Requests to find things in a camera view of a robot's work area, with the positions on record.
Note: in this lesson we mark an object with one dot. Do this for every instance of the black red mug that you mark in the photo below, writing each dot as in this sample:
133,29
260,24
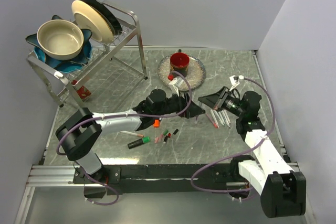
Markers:
179,62

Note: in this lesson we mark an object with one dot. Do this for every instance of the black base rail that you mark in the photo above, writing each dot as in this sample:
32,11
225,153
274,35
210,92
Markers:
169,178

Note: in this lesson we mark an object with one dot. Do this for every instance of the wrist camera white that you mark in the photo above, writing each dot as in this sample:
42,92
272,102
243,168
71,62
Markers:
235,81
175,83

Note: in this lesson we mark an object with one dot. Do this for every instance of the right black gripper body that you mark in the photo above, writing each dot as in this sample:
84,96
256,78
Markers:
231,104

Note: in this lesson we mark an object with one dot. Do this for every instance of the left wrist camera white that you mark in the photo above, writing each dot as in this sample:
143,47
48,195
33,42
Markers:
175,83

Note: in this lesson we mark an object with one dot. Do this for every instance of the pink cap white pen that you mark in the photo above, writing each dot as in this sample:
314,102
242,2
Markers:
214,118

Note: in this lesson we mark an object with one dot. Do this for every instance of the red sticker tag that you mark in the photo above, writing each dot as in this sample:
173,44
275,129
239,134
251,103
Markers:
83,93

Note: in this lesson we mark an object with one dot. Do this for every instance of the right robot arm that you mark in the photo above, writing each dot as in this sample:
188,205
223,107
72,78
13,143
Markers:
282,190

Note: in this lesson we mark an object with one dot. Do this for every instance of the black plate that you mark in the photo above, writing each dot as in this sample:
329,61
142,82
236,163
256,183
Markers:
116,26

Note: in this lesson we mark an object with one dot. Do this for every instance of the white pen pink tip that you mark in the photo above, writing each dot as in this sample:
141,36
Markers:
211,120

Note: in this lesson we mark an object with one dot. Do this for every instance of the beige ceramic bowl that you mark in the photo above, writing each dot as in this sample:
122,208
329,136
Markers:
60,39

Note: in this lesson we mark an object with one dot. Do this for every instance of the blue star-shaped dish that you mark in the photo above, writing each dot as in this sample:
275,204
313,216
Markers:
65,66

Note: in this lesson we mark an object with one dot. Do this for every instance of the orange cap black highlighter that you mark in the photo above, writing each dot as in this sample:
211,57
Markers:
156,123

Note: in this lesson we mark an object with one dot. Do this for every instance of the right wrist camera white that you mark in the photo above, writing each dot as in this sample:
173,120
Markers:
235,81

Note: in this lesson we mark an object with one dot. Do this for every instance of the peach tip white pen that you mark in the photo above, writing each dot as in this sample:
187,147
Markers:
132,134

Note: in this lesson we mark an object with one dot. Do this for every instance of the cream plate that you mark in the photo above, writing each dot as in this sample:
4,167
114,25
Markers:
88,18

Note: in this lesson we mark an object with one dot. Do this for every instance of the green cap black highlighter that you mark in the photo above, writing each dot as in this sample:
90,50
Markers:
139,142

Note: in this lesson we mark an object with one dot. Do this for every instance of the steel dish rack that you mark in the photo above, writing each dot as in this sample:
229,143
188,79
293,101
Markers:
104,55

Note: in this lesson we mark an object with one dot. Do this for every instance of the speckled grey plate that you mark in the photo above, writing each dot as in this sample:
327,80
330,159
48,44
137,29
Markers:
196,73

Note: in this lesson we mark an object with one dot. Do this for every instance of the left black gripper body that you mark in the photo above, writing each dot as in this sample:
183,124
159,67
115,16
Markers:
175,105

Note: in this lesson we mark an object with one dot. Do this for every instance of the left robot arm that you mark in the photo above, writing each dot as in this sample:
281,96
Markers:
79,133

